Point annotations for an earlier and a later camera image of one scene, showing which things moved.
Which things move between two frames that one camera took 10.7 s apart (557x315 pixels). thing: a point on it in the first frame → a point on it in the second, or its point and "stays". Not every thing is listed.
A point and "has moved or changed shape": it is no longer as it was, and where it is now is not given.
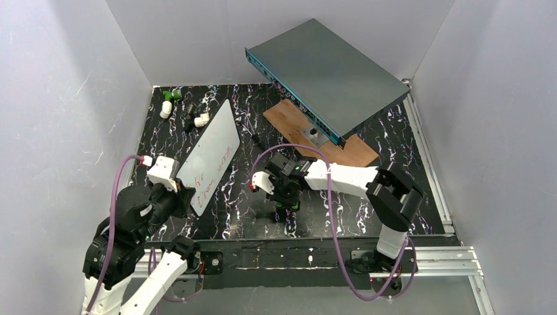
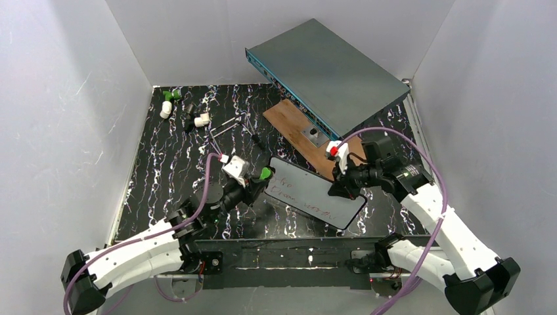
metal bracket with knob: [315, 135] stays
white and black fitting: [203, 110] stays
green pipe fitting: [175, 93] stays
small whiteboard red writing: [209, 160] → [311, 192]
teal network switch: [325, 80] stays
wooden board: [289, 121] stays
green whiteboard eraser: [292, 205] has moved or changed shape
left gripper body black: [173, 198] → [251, 188]
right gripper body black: [286, 191] → [341, 180]
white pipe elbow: [166, 109] stays
